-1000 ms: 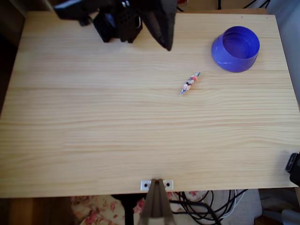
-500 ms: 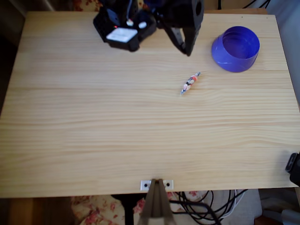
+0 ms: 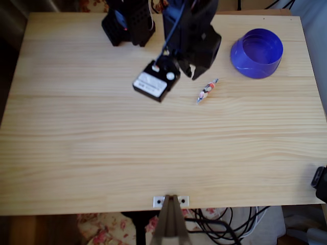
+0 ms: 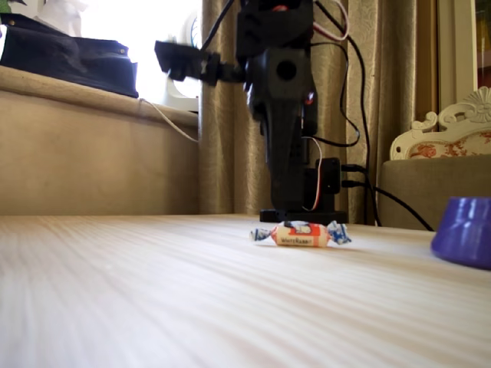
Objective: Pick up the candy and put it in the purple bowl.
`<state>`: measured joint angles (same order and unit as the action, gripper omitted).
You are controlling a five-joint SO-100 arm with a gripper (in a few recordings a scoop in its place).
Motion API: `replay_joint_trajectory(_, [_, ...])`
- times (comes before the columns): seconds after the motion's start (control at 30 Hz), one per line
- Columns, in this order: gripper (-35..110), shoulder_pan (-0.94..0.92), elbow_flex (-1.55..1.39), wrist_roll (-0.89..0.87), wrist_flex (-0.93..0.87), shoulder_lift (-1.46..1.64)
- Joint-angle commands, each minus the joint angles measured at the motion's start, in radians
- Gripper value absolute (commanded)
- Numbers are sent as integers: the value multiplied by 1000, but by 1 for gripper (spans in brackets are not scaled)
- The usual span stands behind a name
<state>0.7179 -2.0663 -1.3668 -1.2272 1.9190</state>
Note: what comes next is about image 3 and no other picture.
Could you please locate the colourful candy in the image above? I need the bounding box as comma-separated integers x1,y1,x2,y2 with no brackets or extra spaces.
196,78,219,105

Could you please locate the purple plastic bowl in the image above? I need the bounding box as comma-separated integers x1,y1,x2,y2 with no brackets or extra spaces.
230,28,284,80

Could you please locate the black webcam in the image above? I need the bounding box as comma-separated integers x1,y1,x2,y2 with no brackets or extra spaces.
310,165,327,205

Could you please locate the black stand leg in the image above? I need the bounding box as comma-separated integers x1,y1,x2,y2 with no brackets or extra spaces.
121,211,159,245

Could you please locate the floral patterned cushion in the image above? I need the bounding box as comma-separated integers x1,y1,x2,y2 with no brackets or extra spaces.
77,208,218,245

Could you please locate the grey white fabric bundle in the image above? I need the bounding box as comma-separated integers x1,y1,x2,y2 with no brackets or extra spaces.
255,205,327,245

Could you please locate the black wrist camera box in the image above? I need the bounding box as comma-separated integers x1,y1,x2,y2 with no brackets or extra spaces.
132,59,181,104

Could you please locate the thin blue camera cable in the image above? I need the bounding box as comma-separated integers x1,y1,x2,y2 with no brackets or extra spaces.
154,0,186,67

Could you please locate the silver metal mounting bracket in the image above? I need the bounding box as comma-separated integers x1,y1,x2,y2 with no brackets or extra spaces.
152,195,190,208

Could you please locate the black floor cable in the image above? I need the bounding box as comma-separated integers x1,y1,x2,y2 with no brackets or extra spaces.
184,206,271,245

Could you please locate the white floor cable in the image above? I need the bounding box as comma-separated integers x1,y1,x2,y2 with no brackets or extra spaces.
237,206,269,239

